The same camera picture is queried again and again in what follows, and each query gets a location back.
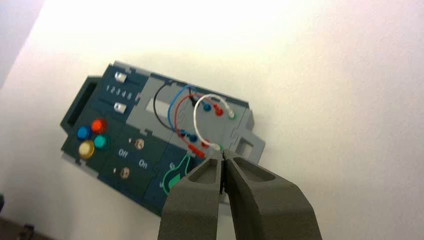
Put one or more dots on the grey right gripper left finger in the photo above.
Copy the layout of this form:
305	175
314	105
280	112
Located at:
192	208

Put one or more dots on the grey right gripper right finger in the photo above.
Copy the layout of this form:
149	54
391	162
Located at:
268	212

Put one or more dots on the green rotary knob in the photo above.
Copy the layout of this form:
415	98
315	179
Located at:
175	179

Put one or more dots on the blue grey task box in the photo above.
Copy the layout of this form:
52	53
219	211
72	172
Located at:
145	126

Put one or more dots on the teal push button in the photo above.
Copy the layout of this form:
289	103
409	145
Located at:
100	141

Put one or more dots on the yellow push button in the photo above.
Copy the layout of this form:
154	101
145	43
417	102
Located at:
86	149

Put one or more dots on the red push button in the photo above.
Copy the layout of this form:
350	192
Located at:
98	126

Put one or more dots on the blue push button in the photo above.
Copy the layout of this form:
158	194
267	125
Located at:
83	132

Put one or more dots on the metal toggle switch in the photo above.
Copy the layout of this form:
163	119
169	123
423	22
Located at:
139	143
124	172

